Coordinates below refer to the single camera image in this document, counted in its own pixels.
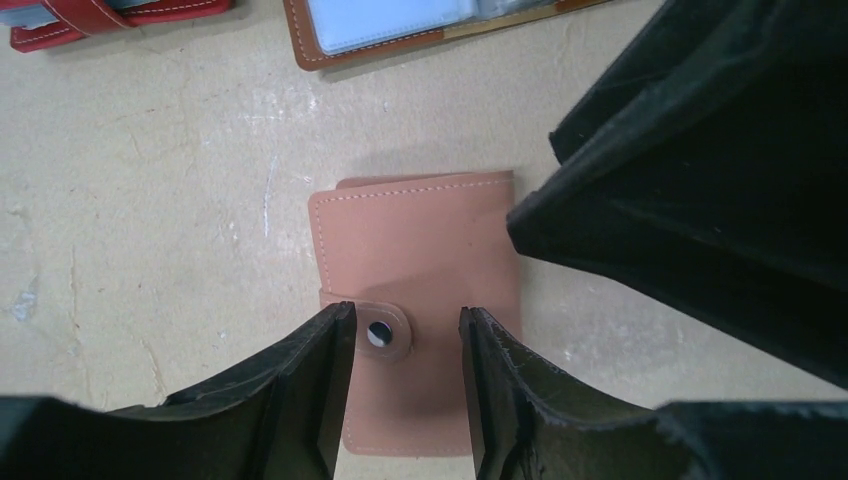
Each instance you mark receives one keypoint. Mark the pink leather card holder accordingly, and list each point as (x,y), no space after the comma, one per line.
(410,252)

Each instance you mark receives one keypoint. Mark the brown open card holder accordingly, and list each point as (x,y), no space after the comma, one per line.
(332,33)

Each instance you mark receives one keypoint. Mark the red leather card holder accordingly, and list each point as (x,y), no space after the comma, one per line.
(39,25)

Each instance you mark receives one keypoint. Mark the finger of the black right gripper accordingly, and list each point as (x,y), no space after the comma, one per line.
(707,168)

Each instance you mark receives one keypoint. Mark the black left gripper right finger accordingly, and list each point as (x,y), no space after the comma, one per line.
(529,419)

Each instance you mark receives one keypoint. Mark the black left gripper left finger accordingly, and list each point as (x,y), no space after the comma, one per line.
(278,414)

